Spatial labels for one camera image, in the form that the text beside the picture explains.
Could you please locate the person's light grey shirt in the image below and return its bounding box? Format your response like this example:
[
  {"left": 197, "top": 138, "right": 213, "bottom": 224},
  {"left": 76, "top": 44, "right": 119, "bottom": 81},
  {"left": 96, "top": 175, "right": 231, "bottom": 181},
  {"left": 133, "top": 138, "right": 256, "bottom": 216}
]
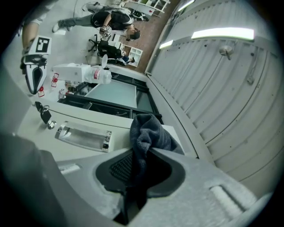
[{"left": 26, "top": 0, "right": 58, "bottom": 25}]

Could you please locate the white cube shelf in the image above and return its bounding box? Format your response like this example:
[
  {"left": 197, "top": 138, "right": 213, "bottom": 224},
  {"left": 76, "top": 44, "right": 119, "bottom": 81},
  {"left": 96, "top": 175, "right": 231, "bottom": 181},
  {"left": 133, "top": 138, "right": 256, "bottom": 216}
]
[
  {"left": 127, "top": 46, "right": 144, "bottom": 67},
  {"left": 124, "top": 0, "right": 171, "bottom": 16}
]

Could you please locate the dark blue wiping cloth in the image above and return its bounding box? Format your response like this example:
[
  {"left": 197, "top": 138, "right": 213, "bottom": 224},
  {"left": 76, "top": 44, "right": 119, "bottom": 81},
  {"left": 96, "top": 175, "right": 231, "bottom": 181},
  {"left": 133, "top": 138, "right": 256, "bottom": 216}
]
[{"left": 130, "top": 113, "right": 185, "bottom": 210}]

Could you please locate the chrome recessed door handle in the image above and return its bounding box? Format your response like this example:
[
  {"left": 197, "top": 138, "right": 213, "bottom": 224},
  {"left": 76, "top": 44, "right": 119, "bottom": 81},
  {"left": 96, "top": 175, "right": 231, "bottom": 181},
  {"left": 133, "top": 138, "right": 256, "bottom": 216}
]
[{"left": 55, "top": 121, "right": 112, "bottom": 153}]

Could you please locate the frosted glass panel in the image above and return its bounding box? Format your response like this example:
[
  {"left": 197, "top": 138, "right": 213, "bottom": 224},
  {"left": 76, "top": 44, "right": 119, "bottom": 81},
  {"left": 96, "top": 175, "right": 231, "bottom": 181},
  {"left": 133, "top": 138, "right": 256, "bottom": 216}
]
[{"left": 85, "top": 79, "right": 137, "bottom": 110}]

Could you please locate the person's left forearm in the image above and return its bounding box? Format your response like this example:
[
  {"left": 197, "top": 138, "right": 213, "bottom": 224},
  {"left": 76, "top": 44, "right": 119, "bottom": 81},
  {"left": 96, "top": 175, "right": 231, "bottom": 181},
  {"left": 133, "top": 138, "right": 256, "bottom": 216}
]
[{"left": 21, "top": 22, "right": 40, "bottom": 52}]

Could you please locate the white water dispenser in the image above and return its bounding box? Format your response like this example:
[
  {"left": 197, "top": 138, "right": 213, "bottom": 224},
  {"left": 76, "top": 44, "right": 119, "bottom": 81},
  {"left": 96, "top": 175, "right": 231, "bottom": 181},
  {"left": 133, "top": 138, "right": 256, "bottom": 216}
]
[{"left": 52, "top": 63, "right": 94, "bottom": 84}]

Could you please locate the beige metal locker cabinet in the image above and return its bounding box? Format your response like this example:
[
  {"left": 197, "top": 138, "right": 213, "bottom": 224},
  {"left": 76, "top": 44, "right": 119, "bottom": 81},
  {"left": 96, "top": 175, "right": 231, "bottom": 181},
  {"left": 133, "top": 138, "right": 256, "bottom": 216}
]
[{"left": 1, "top": 64, "right": 199, "bottom": 169}]

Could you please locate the black framed window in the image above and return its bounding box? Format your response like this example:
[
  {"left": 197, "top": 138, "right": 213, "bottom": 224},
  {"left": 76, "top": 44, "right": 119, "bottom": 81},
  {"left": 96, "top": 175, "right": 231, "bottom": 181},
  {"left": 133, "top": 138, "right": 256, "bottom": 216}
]
[{"left": 57, "top": 70, "right": 164, "bottom": 125}]

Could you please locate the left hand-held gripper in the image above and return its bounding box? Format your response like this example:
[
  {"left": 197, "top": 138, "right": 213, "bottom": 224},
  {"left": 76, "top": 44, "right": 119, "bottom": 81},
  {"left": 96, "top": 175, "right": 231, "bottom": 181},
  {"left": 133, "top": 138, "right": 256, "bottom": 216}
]
[{"left": 20, "top": 35, "right": 52, "bottom": 95}]

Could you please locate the black key fob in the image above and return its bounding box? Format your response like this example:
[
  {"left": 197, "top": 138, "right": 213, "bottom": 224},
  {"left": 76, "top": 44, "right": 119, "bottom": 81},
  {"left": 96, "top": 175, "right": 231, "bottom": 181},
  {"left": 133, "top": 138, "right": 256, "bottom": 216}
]
[{"left": 35, "top": 101, "right": 52, "bottom": 125}]

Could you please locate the rectangular ceiling light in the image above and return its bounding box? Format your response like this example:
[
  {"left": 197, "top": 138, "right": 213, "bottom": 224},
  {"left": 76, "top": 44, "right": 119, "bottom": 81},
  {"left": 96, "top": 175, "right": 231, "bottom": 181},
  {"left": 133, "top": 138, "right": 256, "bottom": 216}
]
[
  {"left": 177, "top": 0, "right": 196, "bottom": 12},
  {"left": 190, "top": 27, "right": 255, "bottom": 41},
  {"left": 158, "top": 39, "right": 174, "bottom": 50}
]

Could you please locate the round ceiling detector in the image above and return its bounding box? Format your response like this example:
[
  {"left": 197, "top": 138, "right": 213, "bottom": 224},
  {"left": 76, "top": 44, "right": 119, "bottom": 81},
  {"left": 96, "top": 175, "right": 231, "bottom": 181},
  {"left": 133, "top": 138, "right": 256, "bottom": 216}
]
[{"left": 218, "top": 45, "right": 235, "bottom": 61}]

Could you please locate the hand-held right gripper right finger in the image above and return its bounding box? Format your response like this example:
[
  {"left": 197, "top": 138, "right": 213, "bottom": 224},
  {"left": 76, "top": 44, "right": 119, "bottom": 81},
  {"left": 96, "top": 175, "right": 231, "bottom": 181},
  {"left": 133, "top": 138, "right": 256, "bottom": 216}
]
[{"left": 142, "top": 147, "right": 275, "bottom": 227}]

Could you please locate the clear dispenser water bottle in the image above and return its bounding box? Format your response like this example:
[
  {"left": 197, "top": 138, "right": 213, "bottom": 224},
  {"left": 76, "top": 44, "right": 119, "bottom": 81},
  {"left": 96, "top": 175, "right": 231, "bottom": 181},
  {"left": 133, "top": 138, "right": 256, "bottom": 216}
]
[{"left": 85, "top": 67, "right": 113, "bottom": 86}]

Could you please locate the black office chair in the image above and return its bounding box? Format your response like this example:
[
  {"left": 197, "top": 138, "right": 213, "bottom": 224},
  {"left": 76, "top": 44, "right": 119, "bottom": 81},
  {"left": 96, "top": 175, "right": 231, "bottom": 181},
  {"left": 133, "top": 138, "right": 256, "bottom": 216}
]
[{"left": 88, "top": 35, "right": 123, "bottom": 59}]

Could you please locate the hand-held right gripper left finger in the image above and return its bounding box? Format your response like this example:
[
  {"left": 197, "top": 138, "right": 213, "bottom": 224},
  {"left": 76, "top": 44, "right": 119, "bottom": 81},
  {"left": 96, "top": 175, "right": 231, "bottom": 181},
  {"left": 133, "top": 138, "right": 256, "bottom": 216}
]
[{"left": 39, "top": 148, "right": 135, "bottom": 227}]

